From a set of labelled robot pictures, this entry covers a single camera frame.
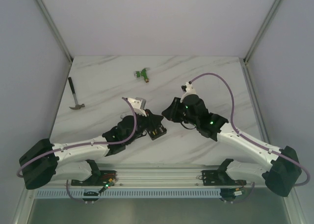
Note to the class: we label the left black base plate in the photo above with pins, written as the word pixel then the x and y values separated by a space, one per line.
pixel 100 179

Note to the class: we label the aluminium frame rail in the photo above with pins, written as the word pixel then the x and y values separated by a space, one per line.
pixel 157 173

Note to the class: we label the white slotted cable duct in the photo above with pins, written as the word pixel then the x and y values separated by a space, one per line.
pixel 117 193

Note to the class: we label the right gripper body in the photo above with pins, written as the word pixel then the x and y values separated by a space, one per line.
pixel 185 117

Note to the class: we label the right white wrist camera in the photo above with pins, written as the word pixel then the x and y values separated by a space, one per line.
pixel 187 89

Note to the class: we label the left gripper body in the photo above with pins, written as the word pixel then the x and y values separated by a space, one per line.
pixel 150 121

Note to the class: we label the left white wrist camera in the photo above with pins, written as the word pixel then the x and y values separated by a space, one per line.
pixel 138 105

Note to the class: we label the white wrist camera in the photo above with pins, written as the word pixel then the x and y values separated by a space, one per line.
pixel 138 105
pixel 187 89

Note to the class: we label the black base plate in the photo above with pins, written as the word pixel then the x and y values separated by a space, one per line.
pixel 100 179
pixel 219 178

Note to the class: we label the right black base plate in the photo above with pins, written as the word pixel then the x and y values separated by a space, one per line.
pixel 219 178

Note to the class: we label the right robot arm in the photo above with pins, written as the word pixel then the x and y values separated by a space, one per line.
pixel 262 153

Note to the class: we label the hammer with black handle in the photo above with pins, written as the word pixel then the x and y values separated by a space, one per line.
pixel 77 105

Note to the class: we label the black fuse box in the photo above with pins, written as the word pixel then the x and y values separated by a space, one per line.
pixel 157 131

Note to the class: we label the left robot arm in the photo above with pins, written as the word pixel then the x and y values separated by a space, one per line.
pixel 93 149

